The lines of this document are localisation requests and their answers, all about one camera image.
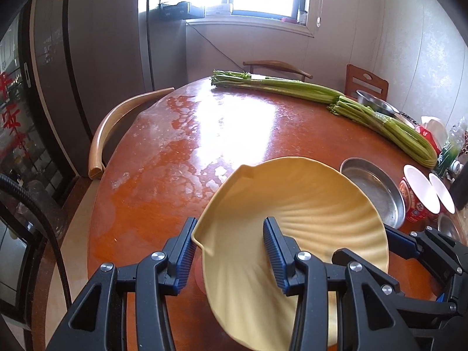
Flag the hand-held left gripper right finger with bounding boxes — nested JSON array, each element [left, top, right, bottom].
[[263, 216, 415, 351]]

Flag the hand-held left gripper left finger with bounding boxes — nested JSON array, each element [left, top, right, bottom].
[[46, 217, 198, 351]]

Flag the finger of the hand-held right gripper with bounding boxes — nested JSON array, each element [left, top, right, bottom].
[[384, 225, 459, 290], [332, 247, 458, 317]]

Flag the small steel bowl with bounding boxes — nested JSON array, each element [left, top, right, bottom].
[[437, 213, 466, 245]]

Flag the round metal plate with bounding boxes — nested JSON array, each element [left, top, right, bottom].
[[340, 157, 407, 229]]

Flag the yellow shell-shaped plate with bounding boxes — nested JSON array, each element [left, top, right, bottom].
[[191, 156, 389, 348]]

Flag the green drink bottle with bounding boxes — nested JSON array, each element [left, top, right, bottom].
[[434, 117, 468, 180]]

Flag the red tissue packet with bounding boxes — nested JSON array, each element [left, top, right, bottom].
[[414, 116, 448, 156]]

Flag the thick wrapped celery bunch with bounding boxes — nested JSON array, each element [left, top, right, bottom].
[[326, 95, 438, 169]]

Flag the large steel bowl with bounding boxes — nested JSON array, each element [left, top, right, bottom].
[[356, 90, 396, 118]]

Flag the light wooden chair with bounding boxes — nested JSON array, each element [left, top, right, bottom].
[[89, 88, 175, 180]]

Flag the red-brown slatted chair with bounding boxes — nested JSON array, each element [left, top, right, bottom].
[[345, 64, 389, 101]]

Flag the long thin celery bunch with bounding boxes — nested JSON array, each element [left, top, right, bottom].
[[210, 70, 352, 104]]

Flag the dark curved wooden chair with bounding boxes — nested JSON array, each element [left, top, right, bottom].
[[243, 60, 314, 83]]

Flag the glass door with red lettering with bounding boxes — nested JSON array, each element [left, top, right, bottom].
[[0, 11, 79, 322]]

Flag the grey refrigerator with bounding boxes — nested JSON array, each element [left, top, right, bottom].
[[22, 0, 187, 180]]

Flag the white box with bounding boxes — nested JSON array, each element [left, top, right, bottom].
[[206, 4, 234, 16]]

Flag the thick black cable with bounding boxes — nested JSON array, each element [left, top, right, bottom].
[[0, 173, 74, 302]]

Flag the thin black wire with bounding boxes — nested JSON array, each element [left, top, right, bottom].
[[188, 25, 253, 75]]

